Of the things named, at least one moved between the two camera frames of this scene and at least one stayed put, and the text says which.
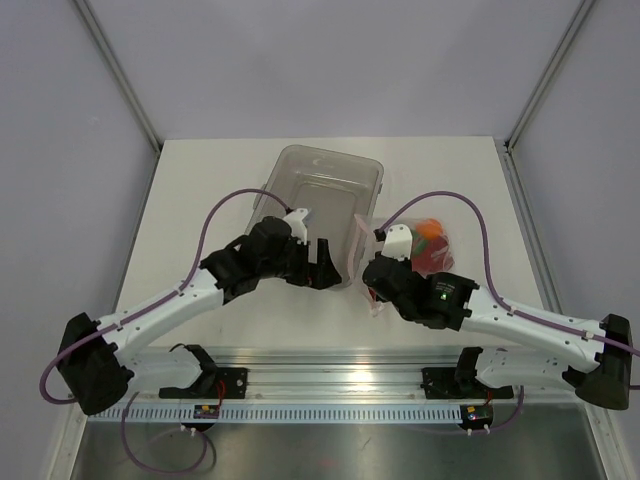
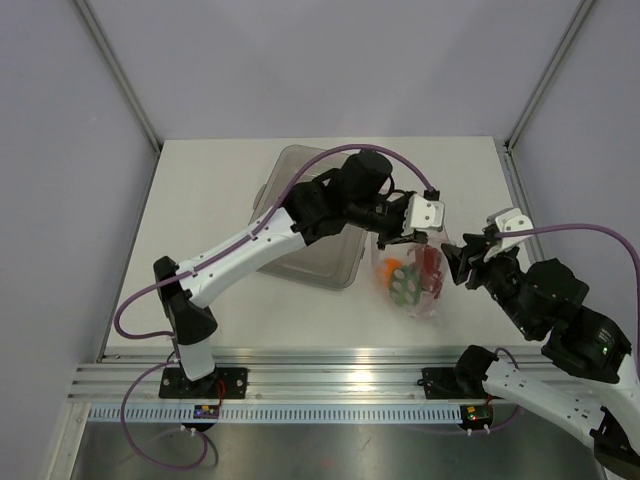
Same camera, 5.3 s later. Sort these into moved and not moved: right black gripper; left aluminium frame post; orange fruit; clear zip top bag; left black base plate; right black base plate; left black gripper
Moved: left black gripper; right black gripper; orange fruit; clear zip top bag
Not moved: left black base plate; right black base plate; left aluminium frame post
